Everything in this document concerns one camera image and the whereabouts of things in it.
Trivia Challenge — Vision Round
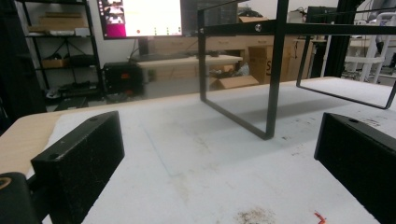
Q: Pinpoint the white metal stand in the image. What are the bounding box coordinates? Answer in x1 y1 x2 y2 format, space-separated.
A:
344 12 396 84

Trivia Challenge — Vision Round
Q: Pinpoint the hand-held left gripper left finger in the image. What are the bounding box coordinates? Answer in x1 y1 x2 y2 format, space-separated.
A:
30 110 126 224

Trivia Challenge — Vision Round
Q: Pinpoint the white table mat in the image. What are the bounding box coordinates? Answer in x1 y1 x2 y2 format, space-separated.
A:
26 77 396 224

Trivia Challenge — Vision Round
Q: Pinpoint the black computer case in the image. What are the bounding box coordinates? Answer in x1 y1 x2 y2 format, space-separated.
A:
102 61 145 96

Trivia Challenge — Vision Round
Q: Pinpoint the wooden desk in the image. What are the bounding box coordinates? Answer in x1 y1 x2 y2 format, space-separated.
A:
130 54 244 82

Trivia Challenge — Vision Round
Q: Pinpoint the black metal frame rack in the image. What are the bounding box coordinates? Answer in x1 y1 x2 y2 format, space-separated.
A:
197 0 396 141

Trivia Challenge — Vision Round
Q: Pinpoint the open cardboard box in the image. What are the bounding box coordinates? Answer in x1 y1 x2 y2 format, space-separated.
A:
208 64 260 91

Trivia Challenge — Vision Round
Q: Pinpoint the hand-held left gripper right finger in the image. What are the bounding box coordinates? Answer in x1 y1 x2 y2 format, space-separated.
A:
313 112 396 224

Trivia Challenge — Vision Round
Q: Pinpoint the computer monitor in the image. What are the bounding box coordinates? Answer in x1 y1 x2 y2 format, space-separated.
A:
96 0 200 41

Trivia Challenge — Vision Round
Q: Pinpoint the black vertical post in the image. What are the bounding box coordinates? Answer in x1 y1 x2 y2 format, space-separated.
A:
325 0 359 78

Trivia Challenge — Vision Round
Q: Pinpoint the tall cardboard box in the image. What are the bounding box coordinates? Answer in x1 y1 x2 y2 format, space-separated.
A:
247 46 275 85

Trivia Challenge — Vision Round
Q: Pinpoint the black metal shelving unit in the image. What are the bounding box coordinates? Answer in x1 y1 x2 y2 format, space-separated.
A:
15 0 106 105

